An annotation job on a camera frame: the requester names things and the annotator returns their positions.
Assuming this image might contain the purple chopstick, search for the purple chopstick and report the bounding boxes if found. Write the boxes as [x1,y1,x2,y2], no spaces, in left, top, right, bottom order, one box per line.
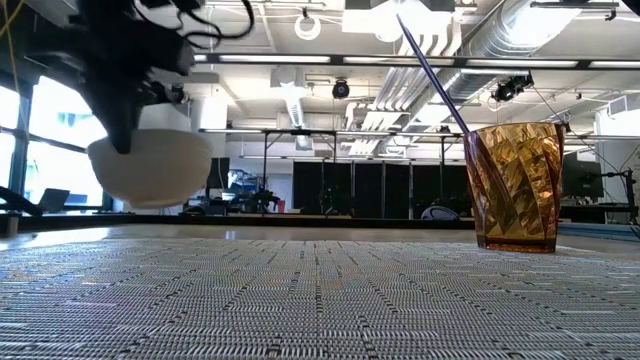
[395,13,472,137]

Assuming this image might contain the black partition panels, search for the black partition panels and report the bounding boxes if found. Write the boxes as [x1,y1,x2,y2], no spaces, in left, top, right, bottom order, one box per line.
[292,161,474,220]

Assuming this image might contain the black computer monitor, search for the black computer monitor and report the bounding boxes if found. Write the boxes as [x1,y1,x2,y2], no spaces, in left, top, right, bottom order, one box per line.
[207,157,231,191]
[562,152,605,201]

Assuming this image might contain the black mounted camera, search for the black mounted camera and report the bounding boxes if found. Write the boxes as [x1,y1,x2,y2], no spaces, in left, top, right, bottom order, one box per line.
[491,72,535,104]

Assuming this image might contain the white cable coil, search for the white cable coil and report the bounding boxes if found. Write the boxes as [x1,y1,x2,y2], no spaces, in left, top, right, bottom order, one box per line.
[293,13,322,42]

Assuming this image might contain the white rugby ball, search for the white rugby ball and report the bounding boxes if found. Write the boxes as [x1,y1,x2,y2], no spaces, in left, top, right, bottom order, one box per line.
[420,205,460,221]

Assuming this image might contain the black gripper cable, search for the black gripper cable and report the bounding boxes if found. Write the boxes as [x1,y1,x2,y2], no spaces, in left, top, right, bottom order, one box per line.
[134,0,256,42]

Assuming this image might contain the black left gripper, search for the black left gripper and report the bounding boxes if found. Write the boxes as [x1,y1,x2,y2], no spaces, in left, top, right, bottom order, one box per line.
[29,0,201,155]

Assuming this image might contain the dark open laptop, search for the dark open laptop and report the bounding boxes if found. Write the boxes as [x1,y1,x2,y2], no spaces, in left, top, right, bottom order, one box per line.
[37,188,71,214]

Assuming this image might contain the grey woven placemat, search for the grey woven placemat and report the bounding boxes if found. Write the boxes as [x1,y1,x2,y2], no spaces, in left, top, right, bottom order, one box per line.
[0,236,640,360]

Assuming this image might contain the white bowl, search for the white bowl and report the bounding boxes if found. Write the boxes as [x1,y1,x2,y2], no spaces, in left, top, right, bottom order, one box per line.
[86,128,214,210]

